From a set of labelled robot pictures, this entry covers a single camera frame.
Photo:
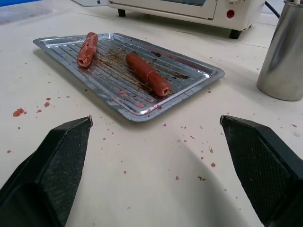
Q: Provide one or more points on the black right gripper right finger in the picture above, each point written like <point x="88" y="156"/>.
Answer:
<point x="262" y="165"/>

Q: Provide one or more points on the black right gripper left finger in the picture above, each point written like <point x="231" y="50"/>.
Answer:
<point x="54" y="165"/>

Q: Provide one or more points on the reddish-brown food chunk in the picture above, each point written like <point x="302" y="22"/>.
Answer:
<point x="18" y="112"/>

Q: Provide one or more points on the stainless steel cylinder cup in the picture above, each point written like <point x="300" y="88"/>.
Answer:
<point x="281" y="52"/>

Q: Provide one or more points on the silver ribbed baking tray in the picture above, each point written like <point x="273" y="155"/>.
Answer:
<point x="127" y="73"/>

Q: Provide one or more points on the ragged red sausage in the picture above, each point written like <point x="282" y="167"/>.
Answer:
<point x="86" y="50"/>

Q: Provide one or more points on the smooth red sausage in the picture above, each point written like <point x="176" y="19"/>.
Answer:
<point x="148" y="73"/>

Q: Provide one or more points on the white apple logo device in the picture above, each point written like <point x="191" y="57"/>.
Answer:
<point x="91" y="2"/>

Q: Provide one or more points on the white toaster oven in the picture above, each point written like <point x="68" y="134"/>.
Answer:
<point x="189" y="11"/>

